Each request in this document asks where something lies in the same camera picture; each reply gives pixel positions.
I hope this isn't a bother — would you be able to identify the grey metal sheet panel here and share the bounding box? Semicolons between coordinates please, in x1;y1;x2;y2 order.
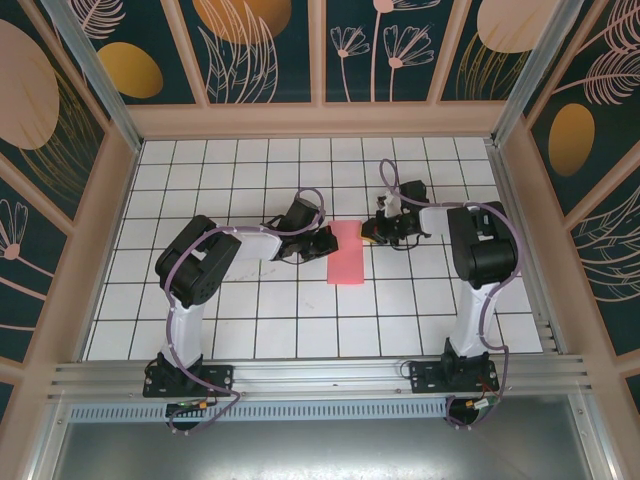
49;418;619;480

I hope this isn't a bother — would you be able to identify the black electronics board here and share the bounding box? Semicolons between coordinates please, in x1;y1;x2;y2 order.
166;399;212;435
446;397;502;431

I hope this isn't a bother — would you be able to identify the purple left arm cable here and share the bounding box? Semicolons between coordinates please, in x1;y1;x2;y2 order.
163;186;329;436

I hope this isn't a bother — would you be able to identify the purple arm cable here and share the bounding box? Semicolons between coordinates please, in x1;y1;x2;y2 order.
163;186;329;436
379;158;525;431

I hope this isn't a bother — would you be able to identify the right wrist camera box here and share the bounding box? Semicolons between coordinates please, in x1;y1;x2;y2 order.
376;189;402;215

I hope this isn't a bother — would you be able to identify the aluminium side rail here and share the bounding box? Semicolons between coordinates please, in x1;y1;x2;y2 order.
487;141;569;355

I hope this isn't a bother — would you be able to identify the aluminium mounting rail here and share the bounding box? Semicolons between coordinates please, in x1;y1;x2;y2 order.
47;353;594;407

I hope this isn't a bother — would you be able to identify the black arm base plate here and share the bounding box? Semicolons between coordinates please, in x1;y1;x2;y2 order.
143;363;236;399
408;360;501;395

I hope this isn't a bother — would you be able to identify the slotted grey cable duct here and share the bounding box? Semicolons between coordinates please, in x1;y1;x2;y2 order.
67;402;451;422

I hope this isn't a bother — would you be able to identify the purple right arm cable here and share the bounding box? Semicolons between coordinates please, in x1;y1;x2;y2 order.
379;158;525;431

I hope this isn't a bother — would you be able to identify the aluminium corner post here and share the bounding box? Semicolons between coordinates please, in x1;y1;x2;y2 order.
39;0;146;152
491;0;587;147

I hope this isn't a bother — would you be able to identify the aluminium frame bar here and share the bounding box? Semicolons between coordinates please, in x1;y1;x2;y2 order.
574;382;624;480
24;397;71;480

